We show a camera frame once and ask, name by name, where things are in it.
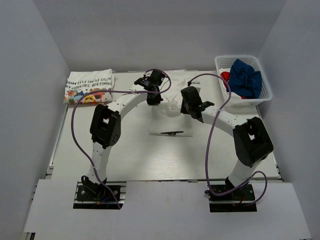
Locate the dark blue t-shirt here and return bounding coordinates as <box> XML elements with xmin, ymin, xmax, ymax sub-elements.
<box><xmin>228</xmin><ymin>58</ymin><xmax>263</xmax><ymax>99</ymax></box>

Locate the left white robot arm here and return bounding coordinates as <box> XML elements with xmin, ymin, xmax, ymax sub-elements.
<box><xmin>81</xmin><ymin>69</ymin><xmax>168</xmax><ymax>200</ymax></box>

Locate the folded white cartoon t-shirt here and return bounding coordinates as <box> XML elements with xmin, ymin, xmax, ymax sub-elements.
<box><xmin>63</xmin><ymin>68</ymin><xmax>115</xmax><ymax>104</ymax></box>

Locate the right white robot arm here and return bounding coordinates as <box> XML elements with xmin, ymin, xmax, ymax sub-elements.
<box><xmin>181</xmin><ymin>86</ymin><xmax>274</xmax><ymax>200</ymax></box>

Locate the white t-shirt red graphic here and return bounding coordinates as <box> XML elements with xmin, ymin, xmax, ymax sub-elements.
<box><xmin>220</xmin><ymin>69</ymin><xmax>245</xmax><ymax>99</ymax></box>

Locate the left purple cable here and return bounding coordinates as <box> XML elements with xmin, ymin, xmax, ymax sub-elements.
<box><xmin>71</xmin><ymin>68</ymin><xmax>172</xmax><ymax>210</ymax></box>

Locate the purple cable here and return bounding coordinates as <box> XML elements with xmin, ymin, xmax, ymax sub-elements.
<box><xmin>187</xmin><ymin>73</ymin><xmax>268</xmax><ymax>207</ymax></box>
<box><xmin>71</xmin><ymin>68</ymin><xmax>172</xmax><ymax>210</ymax></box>

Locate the white plastic mesh basket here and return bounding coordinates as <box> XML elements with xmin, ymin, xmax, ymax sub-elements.
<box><xmin>214</xmin><ymin>55</ymin><xmax>273</xmax><ymax>107</ymax></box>

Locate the white t-shirt black graphic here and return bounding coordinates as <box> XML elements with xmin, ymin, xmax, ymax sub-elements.
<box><xmin>148</xmin><ymin>69</ymin><xmax>194</xmax><ymax>137</ymax></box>

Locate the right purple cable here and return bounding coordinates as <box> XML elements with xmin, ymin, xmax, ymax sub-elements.
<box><xmin>187</xmin><ymin>73</ymin><xmax>268</xmax><ymax>207</ymax></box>

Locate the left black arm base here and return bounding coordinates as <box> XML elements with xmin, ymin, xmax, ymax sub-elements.
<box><xmin>73</xmin><ymin>182</ymin><xmax>127</xmax><ymax>210</ymax></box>

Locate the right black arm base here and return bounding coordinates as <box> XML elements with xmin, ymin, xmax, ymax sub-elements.
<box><xmin>204</xmin><ymin>184</ymin><xmax>257</xmax><ymax>213</ymax></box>

